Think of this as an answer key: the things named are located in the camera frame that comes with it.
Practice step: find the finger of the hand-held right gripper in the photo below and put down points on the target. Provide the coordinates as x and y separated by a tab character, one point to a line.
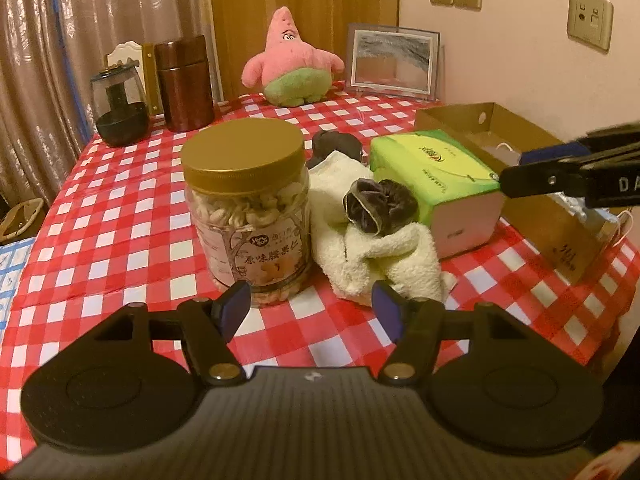
550	154
535	180

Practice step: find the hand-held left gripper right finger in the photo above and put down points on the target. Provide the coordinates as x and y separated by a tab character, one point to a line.
387	310

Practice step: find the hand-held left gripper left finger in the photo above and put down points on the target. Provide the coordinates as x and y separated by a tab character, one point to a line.
235	305

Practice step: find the silvery white face mask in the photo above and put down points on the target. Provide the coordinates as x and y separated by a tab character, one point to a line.
580	210

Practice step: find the brown cardboard box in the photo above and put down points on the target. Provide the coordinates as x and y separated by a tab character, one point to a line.
550	225

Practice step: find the cream towel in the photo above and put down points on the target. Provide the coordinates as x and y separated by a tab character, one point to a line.
370	260

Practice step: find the dark sheer scrunchie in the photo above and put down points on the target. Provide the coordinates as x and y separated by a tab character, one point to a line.
380	205

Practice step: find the nut jar with gold lid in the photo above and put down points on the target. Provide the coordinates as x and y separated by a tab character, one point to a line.
245	220

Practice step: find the green tissue box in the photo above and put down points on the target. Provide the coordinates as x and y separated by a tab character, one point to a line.
440	170

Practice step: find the red white checkered tablecloth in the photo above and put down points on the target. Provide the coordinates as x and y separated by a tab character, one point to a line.
125	260

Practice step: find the framed picture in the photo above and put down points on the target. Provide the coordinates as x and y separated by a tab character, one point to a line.
392	60

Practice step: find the blue white patterned cloth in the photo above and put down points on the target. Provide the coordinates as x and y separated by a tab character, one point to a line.
12	280

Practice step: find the brown wooden canister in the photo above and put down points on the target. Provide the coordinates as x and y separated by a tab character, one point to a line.
184	85

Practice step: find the dark glass jar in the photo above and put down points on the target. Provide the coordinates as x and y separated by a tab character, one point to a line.
120	110

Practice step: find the wicker basket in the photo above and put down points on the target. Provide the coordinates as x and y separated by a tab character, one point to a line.
22	220

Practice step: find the pink starfish plush toy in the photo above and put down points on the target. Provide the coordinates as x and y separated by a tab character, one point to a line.
290	60

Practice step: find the white wooden stand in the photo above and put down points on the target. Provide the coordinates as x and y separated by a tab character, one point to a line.
127	55

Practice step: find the beige sheer curtain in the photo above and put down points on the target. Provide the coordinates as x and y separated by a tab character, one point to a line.
75	60

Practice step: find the beige wall antenna socket plate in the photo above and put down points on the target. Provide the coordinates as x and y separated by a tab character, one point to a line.
590	20

